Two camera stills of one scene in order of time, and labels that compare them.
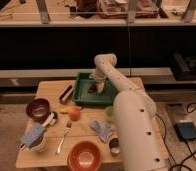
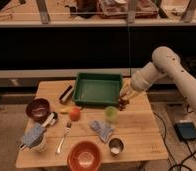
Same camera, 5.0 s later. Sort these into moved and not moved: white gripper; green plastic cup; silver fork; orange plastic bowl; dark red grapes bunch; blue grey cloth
Moved: dark red grapes bunch; white gripper
Not moved: green plastic cup; orange plastic bowl; blue grey cloth; silver fork
